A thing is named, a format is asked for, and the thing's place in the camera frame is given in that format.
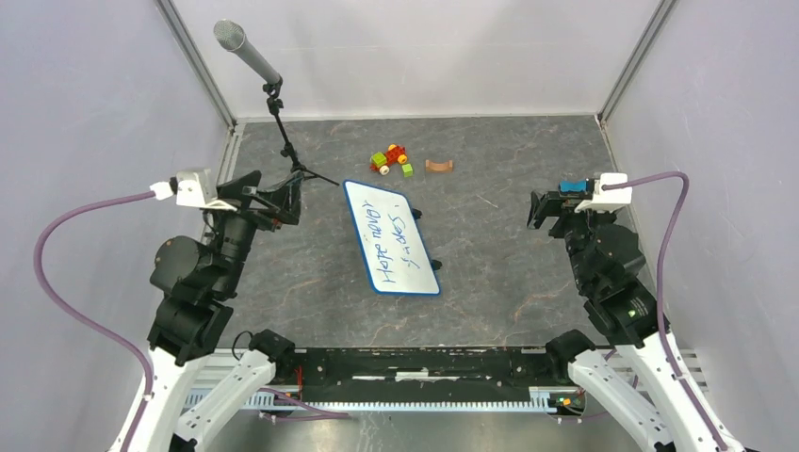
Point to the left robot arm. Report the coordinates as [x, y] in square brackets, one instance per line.
[197, 280]

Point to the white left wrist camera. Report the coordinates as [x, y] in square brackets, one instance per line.
[190, 187]

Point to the green toy cube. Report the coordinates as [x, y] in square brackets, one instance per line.
[407, 169]

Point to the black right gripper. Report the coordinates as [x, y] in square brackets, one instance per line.
[561, 204]

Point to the black microphone tripod stand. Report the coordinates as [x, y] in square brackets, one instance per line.
[275, 104]

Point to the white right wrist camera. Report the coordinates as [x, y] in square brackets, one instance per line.
[605, 199]

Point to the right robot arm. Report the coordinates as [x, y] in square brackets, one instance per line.
[670, 414]

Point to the silver microphone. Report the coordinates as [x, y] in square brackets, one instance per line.
[232, 38]

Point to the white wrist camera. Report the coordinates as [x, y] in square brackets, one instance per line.
[190, 187]
[605, 199]

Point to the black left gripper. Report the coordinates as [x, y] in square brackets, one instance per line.
[285, 198]

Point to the blue-framed whiteboard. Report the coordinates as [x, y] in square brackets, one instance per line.
[395, 257]

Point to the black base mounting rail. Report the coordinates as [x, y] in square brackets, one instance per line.
[418, 374]

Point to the brown wooden arch block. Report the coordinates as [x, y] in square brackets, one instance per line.
[439, 167]

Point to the white cable duct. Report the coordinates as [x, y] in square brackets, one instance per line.
[536, 402]

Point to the red toy brick car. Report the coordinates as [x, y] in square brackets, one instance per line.
[382, 162]

